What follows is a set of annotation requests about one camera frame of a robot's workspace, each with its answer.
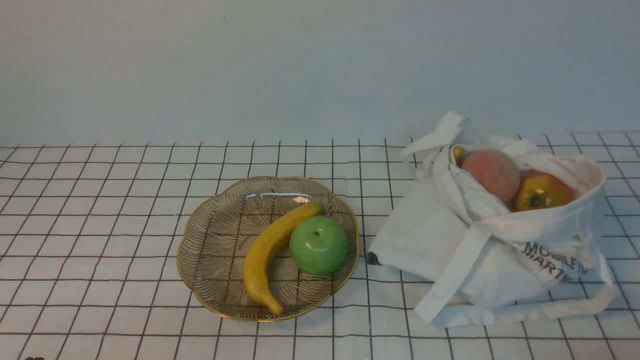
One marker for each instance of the yellow banana on plate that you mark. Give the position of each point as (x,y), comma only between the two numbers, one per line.
(260,254)

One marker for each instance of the white canvas tote bag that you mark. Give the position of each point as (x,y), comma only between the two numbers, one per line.
(489,265)

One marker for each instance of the orange persimmon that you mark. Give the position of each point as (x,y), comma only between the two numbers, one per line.
(539,190)

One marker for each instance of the yellow fruit in bag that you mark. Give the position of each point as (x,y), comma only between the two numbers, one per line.
(459,155)

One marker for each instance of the pink peach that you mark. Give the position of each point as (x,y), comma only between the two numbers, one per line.
(495,171)

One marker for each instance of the gold-rimmed striped glass plate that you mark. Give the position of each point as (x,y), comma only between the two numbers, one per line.
(220,232)

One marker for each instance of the green apple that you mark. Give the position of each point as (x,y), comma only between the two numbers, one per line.
(319,246)

